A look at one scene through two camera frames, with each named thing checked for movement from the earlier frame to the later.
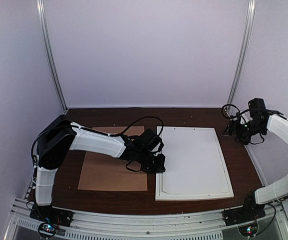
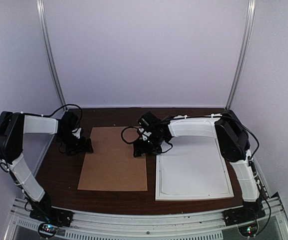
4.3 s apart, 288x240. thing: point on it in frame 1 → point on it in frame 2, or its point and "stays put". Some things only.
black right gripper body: x=244 y=133 → x=153 y=146
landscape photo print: x=193 y=161 stays put
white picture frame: x=194 y=169 stays put
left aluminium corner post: x=40 y=7 stays put
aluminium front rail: x=147 y=224 stays put
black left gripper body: x=149 y=164 → x=73 y=144
